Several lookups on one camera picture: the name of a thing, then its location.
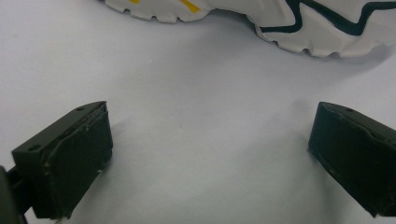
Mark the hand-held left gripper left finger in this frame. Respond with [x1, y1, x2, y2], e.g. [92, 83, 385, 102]
[11, 100, 114, 220]

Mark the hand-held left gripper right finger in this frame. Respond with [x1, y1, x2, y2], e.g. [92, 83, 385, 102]
[307, 101, 396, 218]

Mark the white sneaker with dark line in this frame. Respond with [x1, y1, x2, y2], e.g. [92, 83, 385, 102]
[205, 0, 396, 59]

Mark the white sneaker with yellow stripes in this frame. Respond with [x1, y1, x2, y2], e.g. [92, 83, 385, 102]
[102, 0, 219, 24]

